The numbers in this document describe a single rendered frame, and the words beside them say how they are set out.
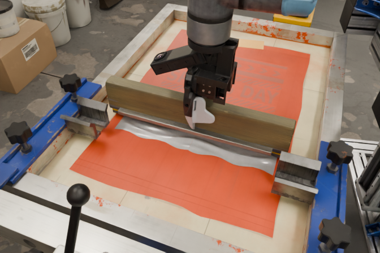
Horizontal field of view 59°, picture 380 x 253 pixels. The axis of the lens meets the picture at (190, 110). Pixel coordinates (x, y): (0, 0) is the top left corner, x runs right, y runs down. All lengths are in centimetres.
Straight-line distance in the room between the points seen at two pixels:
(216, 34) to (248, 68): 42
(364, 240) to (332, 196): 96
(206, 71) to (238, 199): 24
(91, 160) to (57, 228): 22
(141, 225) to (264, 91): 48
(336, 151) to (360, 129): 172
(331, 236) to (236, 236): 17
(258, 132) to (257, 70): 31
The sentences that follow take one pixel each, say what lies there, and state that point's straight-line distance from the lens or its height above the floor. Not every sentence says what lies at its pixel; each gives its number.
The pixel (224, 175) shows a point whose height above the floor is 95.
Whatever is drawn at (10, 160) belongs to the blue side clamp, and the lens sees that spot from 73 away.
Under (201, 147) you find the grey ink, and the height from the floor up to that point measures 96.
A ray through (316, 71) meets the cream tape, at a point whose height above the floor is 95.
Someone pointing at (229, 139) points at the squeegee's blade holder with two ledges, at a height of 99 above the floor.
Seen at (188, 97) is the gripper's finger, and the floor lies 109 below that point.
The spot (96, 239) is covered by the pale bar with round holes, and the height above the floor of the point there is 104.
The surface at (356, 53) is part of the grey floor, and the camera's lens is 306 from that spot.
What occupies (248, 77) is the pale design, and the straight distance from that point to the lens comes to 93.
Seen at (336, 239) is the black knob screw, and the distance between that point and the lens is 53.
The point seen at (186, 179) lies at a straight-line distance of 68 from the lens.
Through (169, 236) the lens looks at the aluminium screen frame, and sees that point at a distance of 57.
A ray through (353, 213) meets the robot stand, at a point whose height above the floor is 21.
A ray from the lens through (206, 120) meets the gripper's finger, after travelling 67.
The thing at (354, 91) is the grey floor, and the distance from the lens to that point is 264.
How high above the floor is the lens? 150
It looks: 43 degrees down
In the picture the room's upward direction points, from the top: straight up
